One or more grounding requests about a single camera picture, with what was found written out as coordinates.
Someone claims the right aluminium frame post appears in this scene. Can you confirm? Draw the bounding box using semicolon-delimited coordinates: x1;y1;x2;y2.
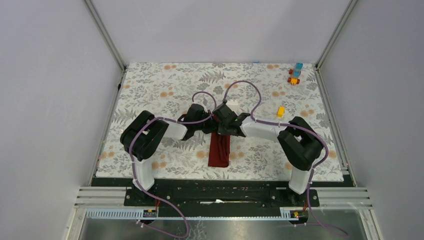
315;0;359;70

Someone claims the white slotted cable duct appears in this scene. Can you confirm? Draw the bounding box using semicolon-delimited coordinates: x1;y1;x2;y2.
86;206;304;222

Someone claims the blue orange toy car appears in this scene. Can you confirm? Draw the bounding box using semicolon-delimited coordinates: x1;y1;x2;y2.
287;62;304;85

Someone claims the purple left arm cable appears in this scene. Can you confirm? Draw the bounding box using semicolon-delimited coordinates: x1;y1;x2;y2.
127;91;218;239

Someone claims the yellow toy block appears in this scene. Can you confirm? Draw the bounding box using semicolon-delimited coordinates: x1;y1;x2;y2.
276;106;285;118

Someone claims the floral patterned tablecloth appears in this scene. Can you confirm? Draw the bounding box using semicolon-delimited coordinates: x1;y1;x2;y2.
95;63;343;182

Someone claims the dark red cloth napkin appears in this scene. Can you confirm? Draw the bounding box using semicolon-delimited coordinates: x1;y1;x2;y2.
208;132;230;168

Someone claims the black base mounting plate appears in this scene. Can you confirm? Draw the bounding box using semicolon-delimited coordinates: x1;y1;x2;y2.
91;177;357;218

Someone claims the aluminium frame post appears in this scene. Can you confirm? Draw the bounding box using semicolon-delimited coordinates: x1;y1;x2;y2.
82;0;127;72
315;0;359;70

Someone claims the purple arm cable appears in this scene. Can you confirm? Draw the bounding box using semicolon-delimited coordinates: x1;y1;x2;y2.
222;80;349;238
127;91;218;239

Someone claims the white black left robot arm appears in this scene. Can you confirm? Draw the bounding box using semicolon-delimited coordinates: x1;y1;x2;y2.
120;103;218;206

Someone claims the left aluminium frame post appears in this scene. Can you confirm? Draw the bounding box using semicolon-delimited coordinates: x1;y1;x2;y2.
82;0;127;72

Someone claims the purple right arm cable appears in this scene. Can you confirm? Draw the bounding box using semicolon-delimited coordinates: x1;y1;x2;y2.
222;80;349;238

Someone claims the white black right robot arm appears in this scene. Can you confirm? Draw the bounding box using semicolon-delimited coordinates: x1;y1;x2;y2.
212;103;329;206

